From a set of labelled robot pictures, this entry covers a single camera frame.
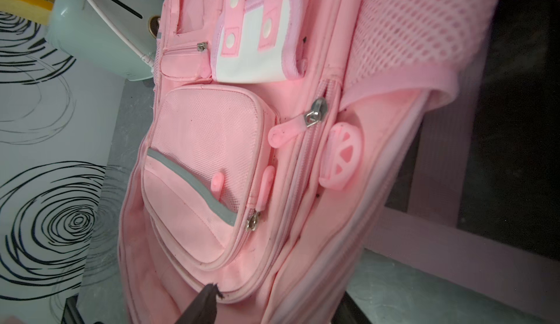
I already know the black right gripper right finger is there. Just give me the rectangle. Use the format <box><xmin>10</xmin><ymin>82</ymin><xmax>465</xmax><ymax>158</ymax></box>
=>
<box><xmin>330</xmin><ymin>292</ymin><xmax>372</xmax><ymax>324</ymax></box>

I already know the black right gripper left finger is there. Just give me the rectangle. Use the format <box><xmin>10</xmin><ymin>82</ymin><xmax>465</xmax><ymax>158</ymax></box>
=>
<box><xmin>175</xmin><ymin>284</ymin><xmax>223</xmax><ymax>324</ymax></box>

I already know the mint green toaster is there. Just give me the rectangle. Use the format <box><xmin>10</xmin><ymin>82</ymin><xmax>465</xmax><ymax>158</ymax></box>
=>
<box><xmin>45</xmin><ymin>0</ymin><xmax>163</xmax><ymax>81</ymax></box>

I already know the pink backpack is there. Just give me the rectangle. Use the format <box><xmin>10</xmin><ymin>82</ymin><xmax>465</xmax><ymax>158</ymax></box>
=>
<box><xmin>118</xmin><ymin>0</ymin><xmax>499</xmax><ymax>323</ymax></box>

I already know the front toast slice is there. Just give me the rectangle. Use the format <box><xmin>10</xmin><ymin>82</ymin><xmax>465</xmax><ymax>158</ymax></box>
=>
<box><xmin>1</xmin><ymin>0</ymin><xmax>53</xmax><ymax>26</ymax></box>

